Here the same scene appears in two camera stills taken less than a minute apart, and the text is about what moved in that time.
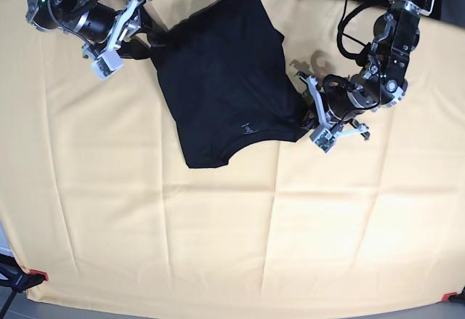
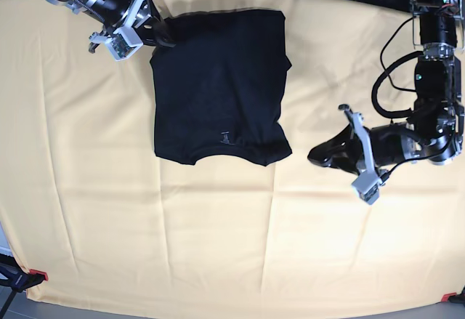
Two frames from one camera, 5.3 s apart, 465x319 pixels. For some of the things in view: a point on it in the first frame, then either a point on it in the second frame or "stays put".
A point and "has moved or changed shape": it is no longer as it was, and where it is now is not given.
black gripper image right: (333, 106) to (368, 152)
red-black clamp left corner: (19, 280) stays put
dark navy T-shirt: (229, 78) has moved or changed shape
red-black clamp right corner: (453, 296) stays put
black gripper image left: (106, 30) to (128, 17)
